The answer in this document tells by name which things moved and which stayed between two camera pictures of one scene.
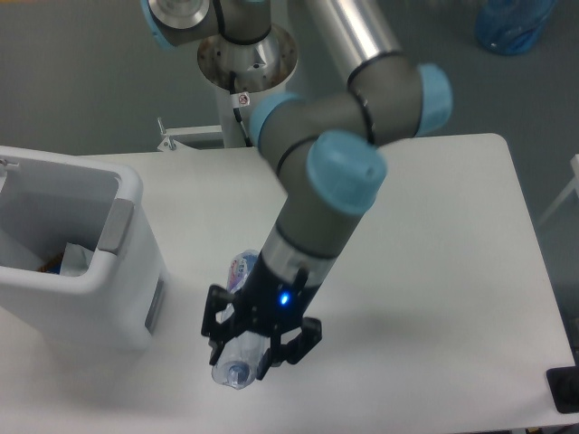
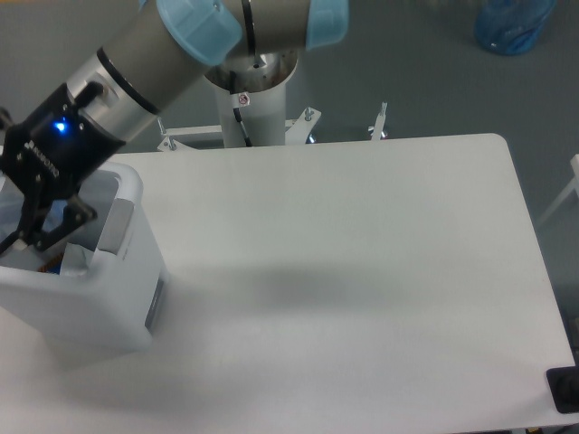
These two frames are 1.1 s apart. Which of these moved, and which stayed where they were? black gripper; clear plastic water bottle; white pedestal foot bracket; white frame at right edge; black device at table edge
Moved: clear plastic water bottle; black gripper
Stayed: white frame at right edge; white pedestal foot bracket; black device at table edge
